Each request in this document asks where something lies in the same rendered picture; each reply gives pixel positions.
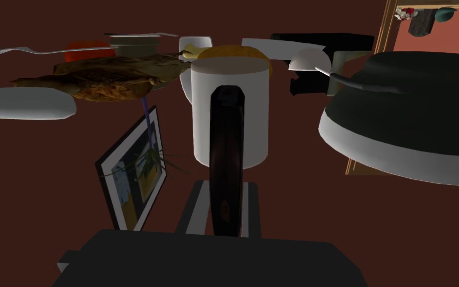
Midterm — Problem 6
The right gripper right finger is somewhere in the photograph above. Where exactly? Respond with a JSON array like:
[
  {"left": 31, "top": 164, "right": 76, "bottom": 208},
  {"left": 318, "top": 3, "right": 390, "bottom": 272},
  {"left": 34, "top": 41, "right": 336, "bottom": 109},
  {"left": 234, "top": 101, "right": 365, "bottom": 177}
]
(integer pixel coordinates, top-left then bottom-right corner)
[{"left": 240, "top": 182, "right": 262, "bottom": 239}]

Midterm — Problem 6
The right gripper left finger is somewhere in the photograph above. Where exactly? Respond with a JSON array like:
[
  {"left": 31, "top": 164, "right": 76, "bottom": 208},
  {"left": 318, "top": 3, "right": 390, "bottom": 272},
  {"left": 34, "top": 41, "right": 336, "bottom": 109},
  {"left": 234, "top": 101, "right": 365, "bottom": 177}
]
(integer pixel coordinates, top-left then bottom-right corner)
[{"left": 175, "top": 180, "right": 211, "bottom": 236}]

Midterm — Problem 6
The white mug with black handle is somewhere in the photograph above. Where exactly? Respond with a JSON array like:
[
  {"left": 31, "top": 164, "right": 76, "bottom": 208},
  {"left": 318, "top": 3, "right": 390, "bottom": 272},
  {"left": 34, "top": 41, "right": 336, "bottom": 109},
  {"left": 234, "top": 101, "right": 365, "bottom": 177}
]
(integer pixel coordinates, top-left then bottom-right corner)
[{"left": 189, "top": 55, "right": 272, "bottom": 238}]

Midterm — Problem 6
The framed picture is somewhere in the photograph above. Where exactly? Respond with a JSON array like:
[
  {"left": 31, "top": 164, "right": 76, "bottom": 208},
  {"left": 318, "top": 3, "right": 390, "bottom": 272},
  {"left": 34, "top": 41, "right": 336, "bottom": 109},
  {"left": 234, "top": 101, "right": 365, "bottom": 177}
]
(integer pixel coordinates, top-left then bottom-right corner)
[{"left": 95, "top": 105, "right": 169, "bottom": 232}]

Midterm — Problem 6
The purple stemmed green plant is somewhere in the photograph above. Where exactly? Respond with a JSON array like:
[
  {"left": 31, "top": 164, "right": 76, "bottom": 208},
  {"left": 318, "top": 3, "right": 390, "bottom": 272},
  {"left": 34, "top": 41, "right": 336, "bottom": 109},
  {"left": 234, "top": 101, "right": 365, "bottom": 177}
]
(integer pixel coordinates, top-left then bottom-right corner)
[{"left": 101, "top": 97, "right": 191, "bottom": 181}]

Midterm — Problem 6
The brown roast meat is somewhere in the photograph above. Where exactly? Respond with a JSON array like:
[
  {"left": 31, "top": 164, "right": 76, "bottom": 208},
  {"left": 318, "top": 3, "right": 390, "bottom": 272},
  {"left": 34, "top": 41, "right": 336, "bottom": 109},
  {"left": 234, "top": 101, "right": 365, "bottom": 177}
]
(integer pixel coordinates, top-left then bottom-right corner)
[{"left": 11, "top": 53, "right": 193, "bottom": 103}]

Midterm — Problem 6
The yellow round bread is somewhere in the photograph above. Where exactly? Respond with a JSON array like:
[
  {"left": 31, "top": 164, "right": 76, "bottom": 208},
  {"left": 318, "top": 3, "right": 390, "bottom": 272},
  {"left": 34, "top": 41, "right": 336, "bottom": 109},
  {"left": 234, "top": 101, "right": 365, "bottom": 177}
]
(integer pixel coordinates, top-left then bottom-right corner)
[{"left": 196, "top": 45, "right": 273, "bottom": 77}]

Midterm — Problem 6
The grey bowl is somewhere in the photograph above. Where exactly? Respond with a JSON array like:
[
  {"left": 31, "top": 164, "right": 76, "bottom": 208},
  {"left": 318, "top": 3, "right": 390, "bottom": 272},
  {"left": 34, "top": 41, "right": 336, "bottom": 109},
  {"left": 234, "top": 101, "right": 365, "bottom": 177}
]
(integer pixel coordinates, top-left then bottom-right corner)
[{"left": 108, "top": 35, "right": 161, "bottom": 59}]

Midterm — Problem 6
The black bowl with white rim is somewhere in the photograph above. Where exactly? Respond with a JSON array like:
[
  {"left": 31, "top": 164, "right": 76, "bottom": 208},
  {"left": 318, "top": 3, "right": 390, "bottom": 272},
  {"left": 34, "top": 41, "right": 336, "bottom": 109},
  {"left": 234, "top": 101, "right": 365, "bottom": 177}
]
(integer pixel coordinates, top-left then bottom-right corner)
[{"left": 317, "top": 50, "right": 459, "bottom": 187}]

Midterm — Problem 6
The silver knife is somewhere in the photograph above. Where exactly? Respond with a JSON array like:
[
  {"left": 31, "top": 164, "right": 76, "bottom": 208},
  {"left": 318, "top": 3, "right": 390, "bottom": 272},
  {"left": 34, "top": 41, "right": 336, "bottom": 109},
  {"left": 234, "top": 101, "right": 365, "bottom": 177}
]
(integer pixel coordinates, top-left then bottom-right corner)
[{"left": 104, "top": 32, "right": 179, "bottom": 38}]

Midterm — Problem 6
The red tomato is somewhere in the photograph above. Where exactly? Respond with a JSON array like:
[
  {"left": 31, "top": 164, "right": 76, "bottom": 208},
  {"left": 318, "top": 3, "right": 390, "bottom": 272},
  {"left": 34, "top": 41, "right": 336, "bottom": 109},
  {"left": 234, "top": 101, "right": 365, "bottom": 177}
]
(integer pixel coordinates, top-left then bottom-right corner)
[{"left": 65, "top": 39, "right": 117, "bottom": 63}]

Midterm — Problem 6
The white plate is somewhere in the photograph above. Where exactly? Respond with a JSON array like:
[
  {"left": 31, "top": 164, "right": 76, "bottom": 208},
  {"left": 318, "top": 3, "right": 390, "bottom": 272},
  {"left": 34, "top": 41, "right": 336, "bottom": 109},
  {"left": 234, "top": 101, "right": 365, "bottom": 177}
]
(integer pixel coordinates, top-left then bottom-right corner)
[{"left": 0, "top": 86, "right": 77, "bottom": 121}]

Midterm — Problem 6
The silver fork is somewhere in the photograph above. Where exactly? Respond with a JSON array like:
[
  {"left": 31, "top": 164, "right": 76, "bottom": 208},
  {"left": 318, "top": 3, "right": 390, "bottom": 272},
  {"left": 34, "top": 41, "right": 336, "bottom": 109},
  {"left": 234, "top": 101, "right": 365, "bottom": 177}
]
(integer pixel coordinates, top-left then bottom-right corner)
[{"left": 0, "top": 45, "right": 118, "bottom": 60}]

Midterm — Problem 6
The wooden shelf with plants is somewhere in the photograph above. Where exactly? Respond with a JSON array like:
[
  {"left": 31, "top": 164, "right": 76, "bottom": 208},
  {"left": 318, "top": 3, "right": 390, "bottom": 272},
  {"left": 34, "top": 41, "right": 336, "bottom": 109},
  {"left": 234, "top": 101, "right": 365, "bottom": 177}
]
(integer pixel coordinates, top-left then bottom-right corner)
[{"left": 394, "top": 0, "right": 459, "bottom": 38}]

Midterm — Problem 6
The white spoon with grey handle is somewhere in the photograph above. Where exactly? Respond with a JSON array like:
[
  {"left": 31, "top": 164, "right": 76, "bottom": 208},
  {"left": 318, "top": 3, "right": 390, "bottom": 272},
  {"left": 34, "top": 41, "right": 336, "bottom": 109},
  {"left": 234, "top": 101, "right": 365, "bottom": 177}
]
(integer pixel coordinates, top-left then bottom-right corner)
[{"left": 288, "top": 47, "right": 407, "bottom": 95}]

